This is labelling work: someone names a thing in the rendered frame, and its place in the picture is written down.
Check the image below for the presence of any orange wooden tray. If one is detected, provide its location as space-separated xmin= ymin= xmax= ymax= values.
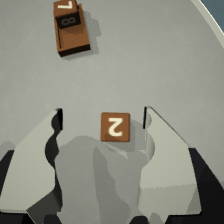
xmin=54 ymin=4 xmax=91 ymax=57

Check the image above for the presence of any brown number cube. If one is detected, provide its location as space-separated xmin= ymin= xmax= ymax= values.
xmin=100 ymin=112 xmax=130 ymax=142
xmin=53 ymin=0 xmax=81 ymax=29

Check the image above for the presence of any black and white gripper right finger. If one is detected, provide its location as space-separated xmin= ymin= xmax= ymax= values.
xmin=137 ymin=106 xmax=224 ymax=224

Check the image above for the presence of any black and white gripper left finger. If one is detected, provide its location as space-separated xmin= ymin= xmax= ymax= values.
xmin=0 ymin=108 xmax=63 ymax=224

